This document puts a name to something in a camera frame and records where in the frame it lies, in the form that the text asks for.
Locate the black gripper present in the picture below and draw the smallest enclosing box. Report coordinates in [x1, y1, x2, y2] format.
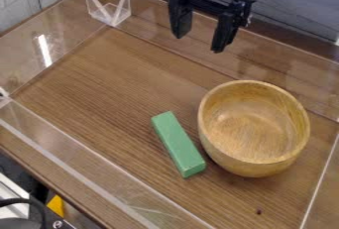
[167, 0, 256, 54]

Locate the brown wooden bowl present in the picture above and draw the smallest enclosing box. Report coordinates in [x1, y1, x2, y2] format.
[198, 80, 311, 177]

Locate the green rectangular block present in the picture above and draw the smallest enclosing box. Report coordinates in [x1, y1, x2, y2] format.
[151, 111, 207, 178]

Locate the yellow sticker label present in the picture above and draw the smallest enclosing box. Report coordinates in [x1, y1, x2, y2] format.
[47, 195, 66, 217]

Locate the clear acrylic corner bracket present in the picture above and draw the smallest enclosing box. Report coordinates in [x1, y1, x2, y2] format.
[86, 0, 131, 28]

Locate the clear acrylic tray wall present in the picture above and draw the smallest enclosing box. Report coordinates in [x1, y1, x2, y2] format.
[0, 0, 339, 229]

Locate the black cable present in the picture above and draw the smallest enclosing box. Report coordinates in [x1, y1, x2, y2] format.
[0, 198, 50, 229]

